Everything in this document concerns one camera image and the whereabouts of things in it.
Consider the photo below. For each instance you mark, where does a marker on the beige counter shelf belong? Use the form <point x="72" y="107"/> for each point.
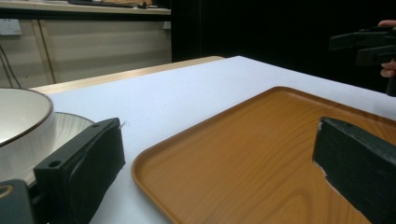
<point x="46" y="6"/>

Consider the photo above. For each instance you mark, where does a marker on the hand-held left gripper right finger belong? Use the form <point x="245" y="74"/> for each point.
<point x="361" y="168"/>

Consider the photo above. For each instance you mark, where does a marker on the white bowl with dark rim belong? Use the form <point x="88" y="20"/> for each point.
<point x="21" y="124"/>

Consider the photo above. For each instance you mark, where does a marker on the white ribbed plate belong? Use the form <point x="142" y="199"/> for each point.
<point x="70" y="124"/>

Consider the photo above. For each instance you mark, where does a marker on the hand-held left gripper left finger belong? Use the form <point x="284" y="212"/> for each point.
<point x="77" y="168"/>

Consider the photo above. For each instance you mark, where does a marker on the wooden serving tray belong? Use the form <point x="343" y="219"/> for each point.
<point x="233" y="161"/>

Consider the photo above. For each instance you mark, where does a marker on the black curtain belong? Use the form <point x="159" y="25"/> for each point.
<point x="264" y="28"/>

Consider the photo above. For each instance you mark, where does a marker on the white wall socket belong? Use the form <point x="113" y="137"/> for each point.
<point x="9" y="26"/>
<point x="167" y="25"/>

